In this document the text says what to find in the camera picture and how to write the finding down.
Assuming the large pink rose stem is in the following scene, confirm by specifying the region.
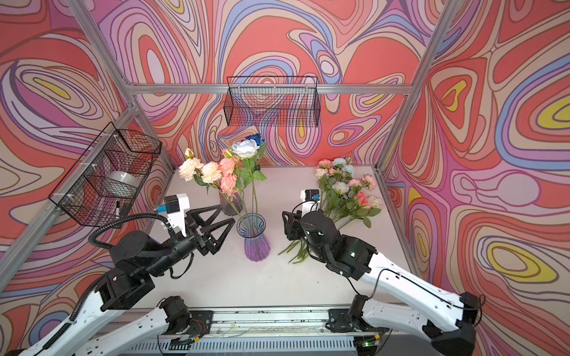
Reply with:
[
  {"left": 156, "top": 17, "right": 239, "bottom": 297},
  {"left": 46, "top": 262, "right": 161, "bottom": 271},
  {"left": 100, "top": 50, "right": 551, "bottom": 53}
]
[{"left": 328, "top": 191, "right": 384, "bottom": 230}]

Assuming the white rose stem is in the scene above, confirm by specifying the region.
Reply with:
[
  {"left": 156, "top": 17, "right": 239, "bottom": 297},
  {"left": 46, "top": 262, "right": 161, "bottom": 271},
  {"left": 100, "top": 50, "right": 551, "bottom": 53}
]
[{"left": 230, "top": 139, "right": 267, "bottom": 214}]

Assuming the purple-blue glass vase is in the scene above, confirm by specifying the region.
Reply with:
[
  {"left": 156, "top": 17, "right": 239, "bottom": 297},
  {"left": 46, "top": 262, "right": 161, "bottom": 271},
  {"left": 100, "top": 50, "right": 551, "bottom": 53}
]
[{"left": 237, "top": 213, "right": 271, "bottom": 262}]

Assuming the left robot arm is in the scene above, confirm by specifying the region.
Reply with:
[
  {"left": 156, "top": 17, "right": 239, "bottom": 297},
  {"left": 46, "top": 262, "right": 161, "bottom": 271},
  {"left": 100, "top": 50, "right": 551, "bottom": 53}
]
[{"left": 10, "top": 206, "right": 235, "bottom": 355}]

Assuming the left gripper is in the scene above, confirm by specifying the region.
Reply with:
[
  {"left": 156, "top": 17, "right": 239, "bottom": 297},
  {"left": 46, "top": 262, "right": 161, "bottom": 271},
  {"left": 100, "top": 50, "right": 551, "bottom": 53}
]
[{"left": 142, "top": 205, "right": 231, "bottom": 281}]

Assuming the peach peony stem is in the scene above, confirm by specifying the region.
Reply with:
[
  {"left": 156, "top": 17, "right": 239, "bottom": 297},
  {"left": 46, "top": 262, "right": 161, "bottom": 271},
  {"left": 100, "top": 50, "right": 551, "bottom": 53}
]
[{"left": 179, "top": 146, "right": 250, "bottom": 228}]

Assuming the bunch of artificial flowers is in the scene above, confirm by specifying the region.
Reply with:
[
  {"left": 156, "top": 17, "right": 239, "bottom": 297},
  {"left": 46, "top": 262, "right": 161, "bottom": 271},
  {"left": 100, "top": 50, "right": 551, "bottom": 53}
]
[{"left": 281, "top": 157, "right": 377, "bottom": 264}]

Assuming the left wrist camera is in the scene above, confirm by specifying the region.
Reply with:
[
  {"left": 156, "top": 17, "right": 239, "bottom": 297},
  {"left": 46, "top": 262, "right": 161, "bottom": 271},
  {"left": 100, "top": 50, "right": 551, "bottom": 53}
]
[{"left": 156, "top": 194, "right": 190, "bottom": 237}]

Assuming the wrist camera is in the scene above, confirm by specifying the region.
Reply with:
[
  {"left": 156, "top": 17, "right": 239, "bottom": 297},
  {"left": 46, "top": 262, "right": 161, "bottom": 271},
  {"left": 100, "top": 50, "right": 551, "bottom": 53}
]
[
  {"left": 156, "top": 194, "right": 190, "bottom": 237},
  {"left": 300, "top": 188, "right": 322, "bottom": 216}
]

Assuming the red-grey glass vase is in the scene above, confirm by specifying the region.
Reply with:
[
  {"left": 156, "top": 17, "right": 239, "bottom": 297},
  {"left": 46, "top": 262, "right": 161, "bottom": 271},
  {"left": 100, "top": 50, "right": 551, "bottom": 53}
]
[{"left": 218, "top": 192, "right": 243, "bottom": 217}]

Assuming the left wire basket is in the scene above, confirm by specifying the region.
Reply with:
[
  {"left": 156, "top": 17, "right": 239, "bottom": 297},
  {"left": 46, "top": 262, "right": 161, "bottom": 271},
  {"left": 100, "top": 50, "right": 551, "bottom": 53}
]
[{"left": 49, "top": 123, "right": 162, "bottom": 227}]

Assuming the back wire basket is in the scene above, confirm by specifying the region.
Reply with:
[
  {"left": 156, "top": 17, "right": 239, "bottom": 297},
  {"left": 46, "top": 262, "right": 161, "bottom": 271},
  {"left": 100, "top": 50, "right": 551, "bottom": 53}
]
[{"left": 224, "top": 75, "right": 321, "bottom": 128}]

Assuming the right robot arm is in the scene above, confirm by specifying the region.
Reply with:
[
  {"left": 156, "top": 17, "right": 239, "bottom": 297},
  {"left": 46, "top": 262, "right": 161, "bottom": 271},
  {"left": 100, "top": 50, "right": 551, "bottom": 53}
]
[{"left": 282, "top": 210, "right": 483, "bottom": 355}]

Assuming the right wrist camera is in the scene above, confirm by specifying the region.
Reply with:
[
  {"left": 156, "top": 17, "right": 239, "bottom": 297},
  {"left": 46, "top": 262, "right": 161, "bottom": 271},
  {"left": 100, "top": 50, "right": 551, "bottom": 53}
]
[{"left": 300, "top": 188, "right": 322, "bottom": 216}]

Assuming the blue rose stem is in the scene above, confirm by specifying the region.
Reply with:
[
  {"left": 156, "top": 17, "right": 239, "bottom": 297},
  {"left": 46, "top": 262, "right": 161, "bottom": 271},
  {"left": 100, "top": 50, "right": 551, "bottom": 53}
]
[{"left": 246, "top": 133, "right": 265, "bottom": 147}]

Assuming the wire basket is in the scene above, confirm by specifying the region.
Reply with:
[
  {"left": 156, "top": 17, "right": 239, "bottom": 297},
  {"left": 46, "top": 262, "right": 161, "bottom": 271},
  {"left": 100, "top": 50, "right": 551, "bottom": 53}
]
[
  {"left": 49, "top": 123, "right": 162, "bottom": 227},
  {"left": 224, "top": 75, "right": 321, "bottom": 128}
]

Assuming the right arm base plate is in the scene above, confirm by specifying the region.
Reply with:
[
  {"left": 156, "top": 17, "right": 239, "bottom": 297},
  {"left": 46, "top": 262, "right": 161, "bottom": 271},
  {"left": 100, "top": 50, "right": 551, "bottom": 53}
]
[{"left": 325, "top": 308, "right": 381, "bottom": 333}]

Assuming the pink carnation stem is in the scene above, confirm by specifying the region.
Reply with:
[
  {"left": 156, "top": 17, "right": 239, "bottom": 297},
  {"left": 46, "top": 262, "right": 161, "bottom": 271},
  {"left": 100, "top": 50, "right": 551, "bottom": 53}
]
[{"left": 219, "top": 149, "right": 251, "bottom": 219}]

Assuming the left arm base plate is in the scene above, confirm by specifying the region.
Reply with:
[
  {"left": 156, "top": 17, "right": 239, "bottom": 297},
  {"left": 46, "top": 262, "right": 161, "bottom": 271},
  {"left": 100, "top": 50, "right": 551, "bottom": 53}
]
[{"left": 176, "top": 310, "right": 214, "bottom": 337}]

